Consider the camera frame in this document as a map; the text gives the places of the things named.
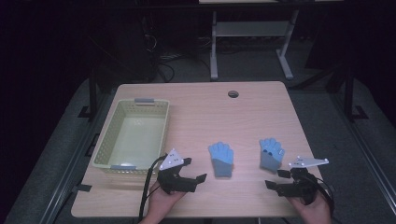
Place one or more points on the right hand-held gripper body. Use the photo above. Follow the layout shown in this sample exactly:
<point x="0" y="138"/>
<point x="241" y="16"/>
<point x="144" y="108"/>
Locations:
<point x="303" y="186"/>

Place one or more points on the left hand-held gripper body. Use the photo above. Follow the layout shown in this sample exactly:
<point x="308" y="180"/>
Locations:
<point x="174" y="182"/>

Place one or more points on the blue knit glove grey cuff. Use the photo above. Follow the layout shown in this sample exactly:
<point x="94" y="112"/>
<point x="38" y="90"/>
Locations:
<point x="221" y="158"/>
<point x="271" y="155"/>

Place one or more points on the pale green plastic basket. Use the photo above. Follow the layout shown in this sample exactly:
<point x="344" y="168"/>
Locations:
<point x="137" y="137"/>

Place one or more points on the person's left hand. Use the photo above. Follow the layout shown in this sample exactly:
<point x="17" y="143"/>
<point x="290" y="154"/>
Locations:
<point x="160" y="203"/>

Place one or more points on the person's right hand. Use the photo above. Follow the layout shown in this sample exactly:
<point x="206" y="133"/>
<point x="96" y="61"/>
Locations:
<point x="314" y="213"/>

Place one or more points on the dark tape strip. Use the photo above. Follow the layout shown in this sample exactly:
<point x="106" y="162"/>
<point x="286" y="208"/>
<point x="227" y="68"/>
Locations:
<point x="82" y="188"/>

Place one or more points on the black metal stand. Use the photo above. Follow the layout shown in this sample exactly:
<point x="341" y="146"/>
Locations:
<point x="349" y="93"/>
<point x="92" y="93"/>

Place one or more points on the metal floor rail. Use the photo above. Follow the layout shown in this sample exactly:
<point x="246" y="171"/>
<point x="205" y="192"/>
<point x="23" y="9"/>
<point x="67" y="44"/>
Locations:
<point x="67" y="174"/>
<point x="364" y="155"/>

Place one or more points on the white metal table frame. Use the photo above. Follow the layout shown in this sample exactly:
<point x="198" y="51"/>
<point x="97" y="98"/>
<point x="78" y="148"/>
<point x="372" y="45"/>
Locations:
<point x="249" y="28"/>

